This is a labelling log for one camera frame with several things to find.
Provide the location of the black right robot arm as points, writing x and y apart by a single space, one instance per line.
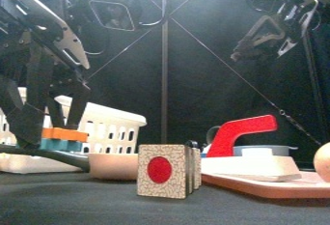
318 74

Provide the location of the pink cutting board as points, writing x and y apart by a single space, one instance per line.
274 187

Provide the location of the speckled plain block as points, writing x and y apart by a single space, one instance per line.
197 167

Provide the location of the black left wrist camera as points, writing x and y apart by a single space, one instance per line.
113 10

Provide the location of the speckled block with red dot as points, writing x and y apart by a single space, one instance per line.
161 170

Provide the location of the cream pink bowl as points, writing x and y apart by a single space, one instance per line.
114 167

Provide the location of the white wedge block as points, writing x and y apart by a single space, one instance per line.
249 167

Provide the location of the grey blue toy pot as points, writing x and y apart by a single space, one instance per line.
280 150

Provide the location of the white plastic laundry basket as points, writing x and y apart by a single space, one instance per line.
117 122

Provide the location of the orange toy gear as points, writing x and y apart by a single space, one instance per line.
64 134

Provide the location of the vertical metal frame pole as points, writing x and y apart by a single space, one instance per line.
165 74

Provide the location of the peach toy fruit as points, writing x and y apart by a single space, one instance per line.
322 162

